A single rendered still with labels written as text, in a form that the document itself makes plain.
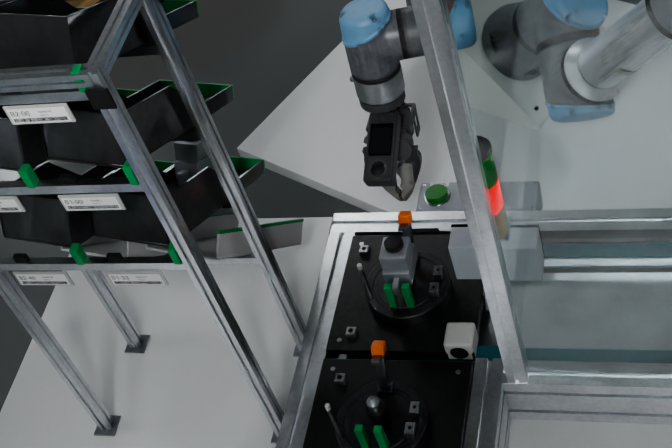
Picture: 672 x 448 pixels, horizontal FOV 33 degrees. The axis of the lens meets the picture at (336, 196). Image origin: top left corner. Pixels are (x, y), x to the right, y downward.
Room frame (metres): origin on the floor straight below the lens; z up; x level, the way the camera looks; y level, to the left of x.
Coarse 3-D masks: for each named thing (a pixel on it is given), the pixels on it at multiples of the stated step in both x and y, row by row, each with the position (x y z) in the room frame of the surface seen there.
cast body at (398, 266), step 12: (384, 240) 1.22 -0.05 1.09; (396, 240) 1.21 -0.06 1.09; (408, 240) 1.21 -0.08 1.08; (384, 252) 1.20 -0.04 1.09; (396, 252) 1.19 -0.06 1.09; (408, 252) 1.19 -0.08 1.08; (384, 264) 1.19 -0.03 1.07; (396, 264) 1.18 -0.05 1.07; (408, 264) 1.18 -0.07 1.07; (384, 276) 1.18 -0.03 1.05; (396, 276) 1.18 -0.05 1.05; (408, 276) 1.17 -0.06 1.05; (396, 288) 1.16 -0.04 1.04
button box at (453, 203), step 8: (424, 184) 1.43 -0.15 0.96; (432, 184) 1.42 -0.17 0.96; (448, 184) 1.41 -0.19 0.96; (456, 184) 1.40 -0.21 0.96; (424, 192) 1.41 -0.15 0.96; (448, 192) 1.39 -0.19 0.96; (456, 192) 1.39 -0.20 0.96; (424, 200) 1.39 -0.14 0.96; (448, 200) 1.37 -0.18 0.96; (456, 200) 1.37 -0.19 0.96; (416, 208) 1.38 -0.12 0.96; (424, 208) 1.38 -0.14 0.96; (432, 208) 1.37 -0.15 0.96; (440, 208) 1.36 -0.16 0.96; (448, 208) 1.36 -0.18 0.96; (456, 208) 1.35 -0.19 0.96
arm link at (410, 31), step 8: (408, 0) 1.36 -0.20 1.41; (400, 8) 1.35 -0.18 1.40; (408, 8) 1.34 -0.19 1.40; (400, 16) 1.33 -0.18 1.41; (408, 16) 1.32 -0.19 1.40; (400, 24) 1.32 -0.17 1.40; (408, 24) 1.31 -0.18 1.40; (416, 24) 1.31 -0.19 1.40; (400, 32) 1.31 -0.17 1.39; (408, 32) 1.30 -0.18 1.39; (416, 32) 1.30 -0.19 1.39; (400, 40) 1.30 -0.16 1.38; (408, 40) 1.30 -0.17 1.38; (416, 40) 1.30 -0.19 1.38; (408, 48) 1.30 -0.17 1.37; (416, 48) 1.30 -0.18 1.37; (408, 56) 1.30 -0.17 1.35; (416, 56) 1.30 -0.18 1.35
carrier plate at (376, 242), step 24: (360, 240) 1.35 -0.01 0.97; (432, 240) 1.29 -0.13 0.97; (360, 288) 1.25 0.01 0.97; (456, 288) 1.18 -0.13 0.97; (480, 288) 1.16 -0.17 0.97; (336, 312) 1.22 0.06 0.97; (360, 312) 1.20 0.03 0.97; (456, 312) 1.13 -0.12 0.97; (480, 312) 1.12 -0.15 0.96; (336, 336) 1.17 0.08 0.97; (360, 336) 1.15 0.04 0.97; (384, 336) 1.13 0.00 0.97; (408, 336) 1.12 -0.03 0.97; (432, 336) 1.10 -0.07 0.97
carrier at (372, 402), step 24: (336, 360) 1.12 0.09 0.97; (360, 360) 1.11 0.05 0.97; (408, 360) 1.07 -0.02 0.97; (360, 384) 1.06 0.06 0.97; (408, 384) 1.03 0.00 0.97; (432, 384) 1.02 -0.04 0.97; (456, 384) 1.00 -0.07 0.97; (312, 408) 1.05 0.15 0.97; (336, 408) 1.04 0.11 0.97; (360, 408) 1.01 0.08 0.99; (384, 408) 0.97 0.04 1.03; (408, 408) 0.98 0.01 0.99; (432, 408) 0.98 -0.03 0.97; (456, 408) 0.96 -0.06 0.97; (312, 432) 1.01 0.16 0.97; (336, 432) 0.98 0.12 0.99; (360, 432) 0.94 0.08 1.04; (384, 432) 0.93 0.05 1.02; (408, 432) 0.93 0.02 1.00; (432, 432) 0.94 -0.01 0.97; (456, 432) 0.92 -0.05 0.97
